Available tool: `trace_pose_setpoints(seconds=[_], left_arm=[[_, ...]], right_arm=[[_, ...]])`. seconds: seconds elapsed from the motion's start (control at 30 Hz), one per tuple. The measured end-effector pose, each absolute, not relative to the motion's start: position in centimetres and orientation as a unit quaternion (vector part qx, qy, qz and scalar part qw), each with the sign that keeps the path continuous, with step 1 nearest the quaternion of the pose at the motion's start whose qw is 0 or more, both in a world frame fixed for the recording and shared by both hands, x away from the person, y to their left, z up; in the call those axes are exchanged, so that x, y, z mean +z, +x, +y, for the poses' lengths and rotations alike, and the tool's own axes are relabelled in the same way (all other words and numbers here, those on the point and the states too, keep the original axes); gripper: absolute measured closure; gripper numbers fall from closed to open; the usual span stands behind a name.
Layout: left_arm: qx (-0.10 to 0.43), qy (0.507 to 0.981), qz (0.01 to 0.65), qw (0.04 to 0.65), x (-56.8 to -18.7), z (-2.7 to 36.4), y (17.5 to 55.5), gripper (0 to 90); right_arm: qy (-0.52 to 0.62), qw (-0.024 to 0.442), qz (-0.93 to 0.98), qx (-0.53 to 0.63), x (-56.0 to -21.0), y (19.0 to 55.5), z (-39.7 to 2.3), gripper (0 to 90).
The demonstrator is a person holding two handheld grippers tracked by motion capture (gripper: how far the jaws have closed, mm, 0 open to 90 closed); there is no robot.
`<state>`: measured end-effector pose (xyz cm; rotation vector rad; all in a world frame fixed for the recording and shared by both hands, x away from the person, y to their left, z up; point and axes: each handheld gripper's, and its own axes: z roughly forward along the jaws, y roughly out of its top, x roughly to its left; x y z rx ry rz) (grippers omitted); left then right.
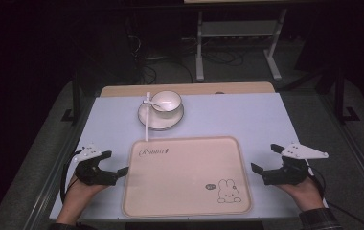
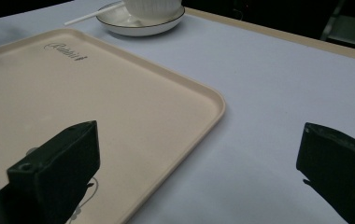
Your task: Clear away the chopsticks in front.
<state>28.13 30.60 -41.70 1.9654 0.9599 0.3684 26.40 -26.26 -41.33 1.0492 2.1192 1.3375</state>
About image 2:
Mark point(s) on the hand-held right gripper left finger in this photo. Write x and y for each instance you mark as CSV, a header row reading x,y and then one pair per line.
x,y
57,174

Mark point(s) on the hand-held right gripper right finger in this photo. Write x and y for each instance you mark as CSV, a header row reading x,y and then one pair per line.
x,y
337,165

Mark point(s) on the beige plastic tray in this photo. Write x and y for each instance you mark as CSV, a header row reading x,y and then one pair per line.
x,y
104,102

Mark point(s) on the grey metal stand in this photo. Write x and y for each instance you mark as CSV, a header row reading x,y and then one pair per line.
x,y
348,28

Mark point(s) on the white straw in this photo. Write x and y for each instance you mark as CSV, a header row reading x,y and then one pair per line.
x,y
91,14

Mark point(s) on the white saucer with dark rim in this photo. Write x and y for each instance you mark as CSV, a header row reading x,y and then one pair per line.
x,y
125,25

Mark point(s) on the white ribbed cup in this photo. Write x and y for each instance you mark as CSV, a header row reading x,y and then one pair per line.
x,y
153,7

